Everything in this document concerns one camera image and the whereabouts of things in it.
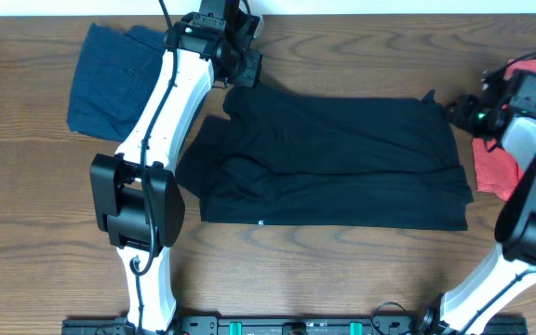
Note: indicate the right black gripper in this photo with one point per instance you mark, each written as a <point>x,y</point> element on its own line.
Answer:
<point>461,114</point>

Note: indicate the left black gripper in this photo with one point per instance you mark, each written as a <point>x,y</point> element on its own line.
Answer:
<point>253,63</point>

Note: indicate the black t-shirt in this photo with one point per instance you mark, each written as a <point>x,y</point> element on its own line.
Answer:
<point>280,159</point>

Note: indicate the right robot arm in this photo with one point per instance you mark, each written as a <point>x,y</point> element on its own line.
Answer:
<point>505,112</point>

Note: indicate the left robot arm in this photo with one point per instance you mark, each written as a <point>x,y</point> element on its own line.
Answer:
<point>137,200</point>

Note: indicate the red printed t-shirt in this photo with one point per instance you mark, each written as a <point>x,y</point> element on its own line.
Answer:
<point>497,172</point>

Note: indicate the folded navy blue trousers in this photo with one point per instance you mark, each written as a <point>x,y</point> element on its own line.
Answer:
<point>114,78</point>

